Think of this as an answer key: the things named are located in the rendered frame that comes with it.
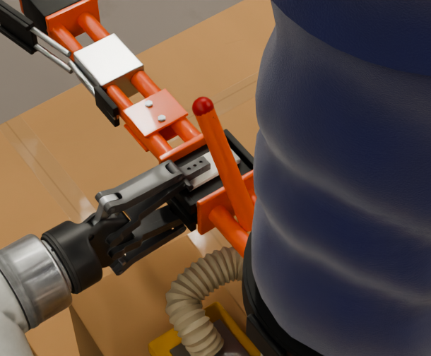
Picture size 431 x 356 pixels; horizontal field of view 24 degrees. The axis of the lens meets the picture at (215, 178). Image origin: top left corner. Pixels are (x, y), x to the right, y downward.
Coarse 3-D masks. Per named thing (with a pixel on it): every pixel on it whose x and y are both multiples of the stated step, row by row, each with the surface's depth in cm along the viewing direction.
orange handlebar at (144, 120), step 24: (96, 24) 131; (72, 48) 129; (144, 72) 126; (120, 96) 124; (144, 96) 125; (168, 96) 123; (144, 120) 121; (168, 120) 121; (144, 144) 121; (168, 144) 120; (216, 216) 113; (240, 240) 111
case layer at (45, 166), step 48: (192, 48) 205; (240, 48) 205; (192, 96) 197; (240, 96) 197; (0, 144) 190; (48, 144) 190; (96, 144) 190; (0, 192) 183; (48, 192) 183; (96, 192) 183; (0, 240) 177; (48, 336) 166
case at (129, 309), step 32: (160, 256) 127; (192, 256) 127; (96, 288) 125; (128, 288) 125; (160, 288) 125; (224, 288) 125; (96, 320) 122; (128, 320) 122; (160, 320) 122; (96, 352) 122; (128, 352) 119
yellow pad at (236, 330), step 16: (224, 320) 119; (160, 336) 118; (176, 336) 117; (224, 336) 117; (240, 336) 117; (160, 352) 116; (176, 352) 116; (224, 352) 116; (240, 352) 116; (256, 352) 116
